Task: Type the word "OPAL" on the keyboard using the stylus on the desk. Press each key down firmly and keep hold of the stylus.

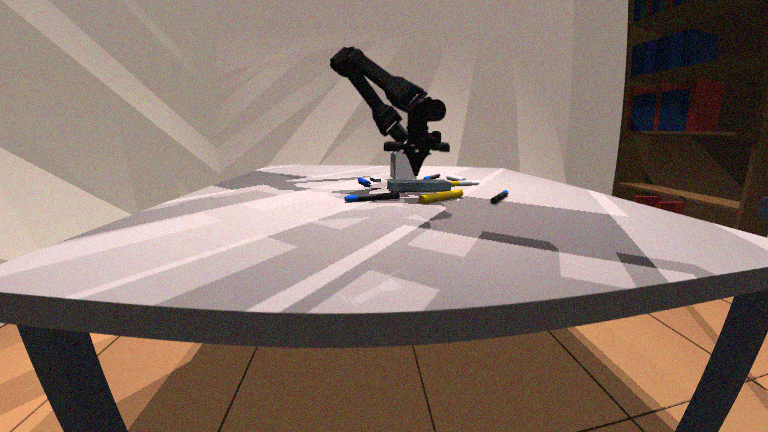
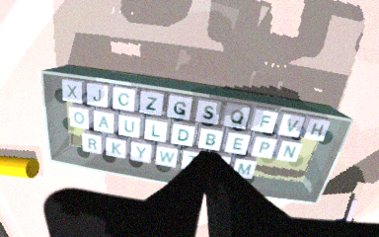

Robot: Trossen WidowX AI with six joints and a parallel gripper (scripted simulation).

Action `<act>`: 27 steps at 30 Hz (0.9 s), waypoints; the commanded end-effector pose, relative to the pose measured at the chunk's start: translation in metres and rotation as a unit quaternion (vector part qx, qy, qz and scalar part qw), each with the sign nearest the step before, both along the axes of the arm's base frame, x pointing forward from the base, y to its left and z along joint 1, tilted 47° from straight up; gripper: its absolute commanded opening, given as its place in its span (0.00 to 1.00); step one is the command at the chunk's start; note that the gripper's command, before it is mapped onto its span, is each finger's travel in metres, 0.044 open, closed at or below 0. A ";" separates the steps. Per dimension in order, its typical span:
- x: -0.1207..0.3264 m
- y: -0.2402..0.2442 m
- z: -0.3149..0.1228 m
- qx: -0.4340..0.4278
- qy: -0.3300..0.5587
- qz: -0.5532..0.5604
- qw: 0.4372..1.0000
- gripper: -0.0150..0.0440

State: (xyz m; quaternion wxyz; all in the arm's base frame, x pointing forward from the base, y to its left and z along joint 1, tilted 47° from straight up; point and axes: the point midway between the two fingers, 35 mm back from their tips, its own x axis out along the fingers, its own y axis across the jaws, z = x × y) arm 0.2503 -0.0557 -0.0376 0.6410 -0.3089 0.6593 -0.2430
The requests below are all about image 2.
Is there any blue stylus with grey tip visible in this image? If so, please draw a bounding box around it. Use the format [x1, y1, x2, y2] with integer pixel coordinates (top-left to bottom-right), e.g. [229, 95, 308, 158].
[337, 198, 358, 221]

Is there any grey keyboard with white letter keys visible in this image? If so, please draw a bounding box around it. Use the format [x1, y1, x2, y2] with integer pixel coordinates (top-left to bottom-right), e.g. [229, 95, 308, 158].
[39, 64, 355, 205]

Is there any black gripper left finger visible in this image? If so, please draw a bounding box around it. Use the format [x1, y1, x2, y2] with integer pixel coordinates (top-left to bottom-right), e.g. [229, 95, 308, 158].
[42, 151, 211, 237]

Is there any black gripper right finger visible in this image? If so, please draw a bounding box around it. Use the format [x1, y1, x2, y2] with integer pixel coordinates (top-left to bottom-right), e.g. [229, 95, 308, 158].
[205, 152, 379, 237]

